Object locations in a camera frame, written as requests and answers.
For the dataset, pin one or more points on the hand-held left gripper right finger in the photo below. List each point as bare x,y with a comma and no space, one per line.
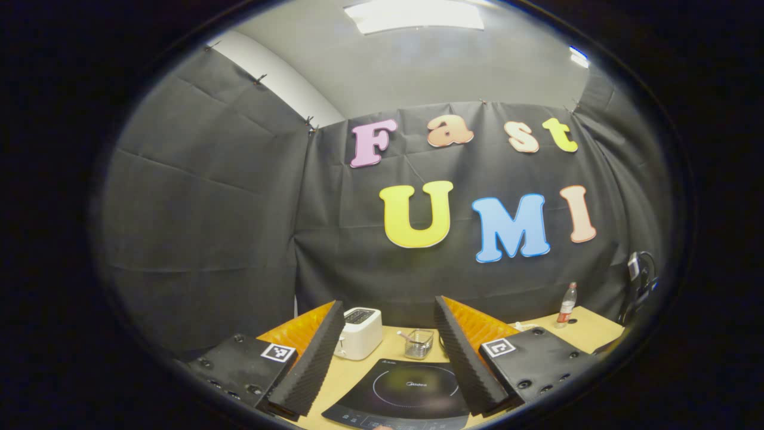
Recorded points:
462,358

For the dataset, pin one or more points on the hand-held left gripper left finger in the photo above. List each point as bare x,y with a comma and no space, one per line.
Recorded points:
313,364

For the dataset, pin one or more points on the black induction cooktop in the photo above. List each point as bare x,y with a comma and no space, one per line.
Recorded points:
406,394

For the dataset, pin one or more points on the white toaster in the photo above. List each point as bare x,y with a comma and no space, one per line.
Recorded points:
361,334

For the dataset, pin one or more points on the pink striped straw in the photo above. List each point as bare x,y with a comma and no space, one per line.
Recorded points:
404,336

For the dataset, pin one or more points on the black backdrop cloth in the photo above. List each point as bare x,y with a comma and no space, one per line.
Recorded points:
370,269

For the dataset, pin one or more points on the clear plastic water bottle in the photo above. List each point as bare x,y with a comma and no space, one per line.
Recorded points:
566,307

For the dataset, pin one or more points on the small ceiling light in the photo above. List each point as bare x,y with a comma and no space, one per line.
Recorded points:
579,57

